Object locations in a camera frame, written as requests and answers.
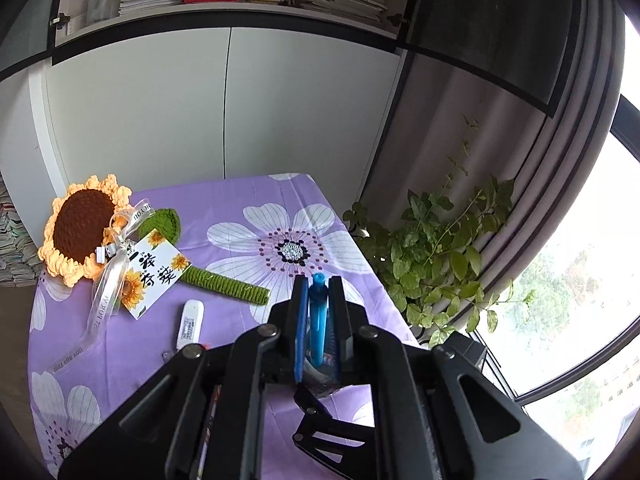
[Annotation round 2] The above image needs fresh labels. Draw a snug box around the grey curtain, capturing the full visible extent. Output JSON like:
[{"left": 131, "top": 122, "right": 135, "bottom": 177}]
[{"left": 360, "top": 50, "right": 626, "bottom": 341}]

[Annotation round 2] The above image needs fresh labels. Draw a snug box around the crochet sunflower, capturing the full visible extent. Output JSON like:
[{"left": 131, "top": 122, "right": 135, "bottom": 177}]
[{"left": 39, "top": 174, "right": 271, "bottom": 307}]

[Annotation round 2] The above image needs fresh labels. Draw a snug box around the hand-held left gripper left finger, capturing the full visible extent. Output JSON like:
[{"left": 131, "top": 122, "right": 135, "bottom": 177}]
[{"left": 57, "top": 276, "right": 311, "bottom": 480}]

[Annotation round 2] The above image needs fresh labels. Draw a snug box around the sunflower print card tag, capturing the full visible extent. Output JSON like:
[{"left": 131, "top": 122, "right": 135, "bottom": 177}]
[{"left": 120, "top": 228, "right": 193, "bottom": 320}]

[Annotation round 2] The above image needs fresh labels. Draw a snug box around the stack of old papers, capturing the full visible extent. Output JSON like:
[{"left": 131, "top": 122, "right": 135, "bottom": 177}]
[{"left": 0, "top": 175, "right": 43, "bottom": 288}]

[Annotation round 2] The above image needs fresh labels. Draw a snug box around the white eraser with label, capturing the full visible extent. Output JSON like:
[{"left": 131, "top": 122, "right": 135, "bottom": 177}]
[{"left": 175, "top": 300, "right": 205, "bottom": 351}]

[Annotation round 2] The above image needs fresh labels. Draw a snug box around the white cabinet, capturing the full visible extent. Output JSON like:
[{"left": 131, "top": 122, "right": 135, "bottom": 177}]
[{"left": 30, "top": 0, "right": 416, "bottom": 211}]

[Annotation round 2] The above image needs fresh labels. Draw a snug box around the green potted plant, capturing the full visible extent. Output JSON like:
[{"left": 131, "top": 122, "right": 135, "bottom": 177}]
[{"left": 342, "top": 115, "right": 536, "bottom": 348}]

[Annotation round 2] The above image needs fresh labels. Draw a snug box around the window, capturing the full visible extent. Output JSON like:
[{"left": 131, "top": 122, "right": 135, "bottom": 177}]
[{"left": 470, "top": 10, "right": 640, "bottom": 480}]

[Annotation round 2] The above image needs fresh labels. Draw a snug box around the purple floral tablecloth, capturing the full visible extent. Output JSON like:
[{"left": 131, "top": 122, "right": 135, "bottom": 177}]
[{"left": 29, "top": 173, "right": 421, "bottom": 480}]

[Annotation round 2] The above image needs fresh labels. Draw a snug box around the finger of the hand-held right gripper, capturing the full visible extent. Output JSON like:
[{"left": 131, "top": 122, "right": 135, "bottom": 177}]
[{"left": 292, "top": 385, "right": 377, "bottom": 468}]

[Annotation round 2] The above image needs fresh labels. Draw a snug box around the blue pen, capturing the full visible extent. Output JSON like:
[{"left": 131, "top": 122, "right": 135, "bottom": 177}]
[{"left": 308, "top": 273, "right": 328, "bottom": 366}]

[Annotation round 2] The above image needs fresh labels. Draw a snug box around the black box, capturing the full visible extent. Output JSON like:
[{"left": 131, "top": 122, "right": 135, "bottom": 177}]
[{"left": 447, "top": 332, "right": 488, "bottom": 372}]

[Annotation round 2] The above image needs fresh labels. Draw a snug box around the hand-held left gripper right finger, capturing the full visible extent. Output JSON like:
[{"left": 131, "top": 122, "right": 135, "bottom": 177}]
[{"left": 327, "top": 276, "right": 586, "bottom": 480}]

